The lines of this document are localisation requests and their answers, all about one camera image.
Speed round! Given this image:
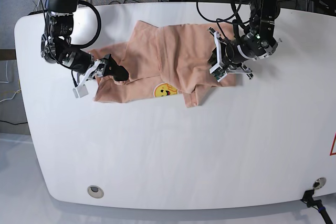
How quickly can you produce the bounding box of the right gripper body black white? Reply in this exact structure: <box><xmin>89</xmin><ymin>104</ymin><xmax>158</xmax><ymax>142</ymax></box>
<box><xmin>71</xmin><ymin>54</ymin><xmax>111</xmax><ymax>88</ymax></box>

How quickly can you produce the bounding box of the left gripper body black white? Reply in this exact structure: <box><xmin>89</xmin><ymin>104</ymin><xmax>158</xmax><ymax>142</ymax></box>
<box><xmin>208</xmin><ymin>27</ymin><xmax>254</xmax><ymax>79</ymax></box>

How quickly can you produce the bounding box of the peach pink T-shirt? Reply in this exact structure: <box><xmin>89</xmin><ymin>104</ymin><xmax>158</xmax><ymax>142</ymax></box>
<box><xmin>90</xmin><ymin>20</ymin><xmax>236</xmax><ymax>108</ymax></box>

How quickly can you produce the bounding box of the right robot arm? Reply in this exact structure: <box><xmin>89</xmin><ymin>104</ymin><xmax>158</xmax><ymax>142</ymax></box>
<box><xmin>41</xmin><ymin>0</ymin><xmax>129</xmax><ymax>81</ymax></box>

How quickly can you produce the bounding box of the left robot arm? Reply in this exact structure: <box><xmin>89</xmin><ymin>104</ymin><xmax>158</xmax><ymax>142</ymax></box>
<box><xmin>208</xmin><ymin>0</ymin><xmax>280</xmax><ymax>82</ymax></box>

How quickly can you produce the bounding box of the left grey table grommet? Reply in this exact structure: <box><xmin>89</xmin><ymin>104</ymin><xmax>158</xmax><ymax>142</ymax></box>
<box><xmin>87</xmin><ymin>185</ymin><xmax>104</xmax><ymax>199</ymax></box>

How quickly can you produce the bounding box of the grey table grommet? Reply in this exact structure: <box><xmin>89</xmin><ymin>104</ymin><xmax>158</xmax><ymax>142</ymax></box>
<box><xmin>87</xmin><ymin>185</ymin><xmax>104</xmax><ymax>199</ymax></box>
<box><xmin>313</xmin><ymin>177</ymin><xmax>327</xmax><ymax>190</ymax></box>

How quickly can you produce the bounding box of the red triangle warning sticker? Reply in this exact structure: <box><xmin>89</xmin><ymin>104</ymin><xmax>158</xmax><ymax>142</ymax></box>
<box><xmin>330</xmin><ymin>135</ymin><xmax>336</xmax><ymax>156</ymax></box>

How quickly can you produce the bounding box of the right grey table grommet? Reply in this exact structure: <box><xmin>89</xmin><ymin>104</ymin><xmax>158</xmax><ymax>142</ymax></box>
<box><xmin>313</xmin><ymin>177</ymin><xmax>327</xmax><ymax>190</ymax></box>

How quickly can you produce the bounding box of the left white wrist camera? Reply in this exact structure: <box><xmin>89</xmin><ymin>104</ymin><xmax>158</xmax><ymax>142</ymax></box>
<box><xmin>209</xmin><ymin>66</ymin><xmax>227</xmax><ymax>82</ymax></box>

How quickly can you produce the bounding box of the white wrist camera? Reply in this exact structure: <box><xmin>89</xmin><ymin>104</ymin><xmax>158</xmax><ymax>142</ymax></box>
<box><xmin>73</xmin><ymin>84</ymin><xmax>88</xmax><ymax>98</ymax></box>
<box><xmin>209</xmin><ymin>66</ymin><xmax>227</xmax><ymax>82</ymax></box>

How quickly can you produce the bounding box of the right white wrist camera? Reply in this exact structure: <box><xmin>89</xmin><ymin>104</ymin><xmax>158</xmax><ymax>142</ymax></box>
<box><xmin>73</xmin><ymin>84</ymin><xmax>88</xmax><ymax>98</ymax></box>

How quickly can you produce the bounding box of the black clamp with cable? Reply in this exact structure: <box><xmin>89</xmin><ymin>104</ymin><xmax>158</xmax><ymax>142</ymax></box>
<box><xmin>301</xmin><ymin>189</ymin><xmax>333</xmax><ymax>224</ymax></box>

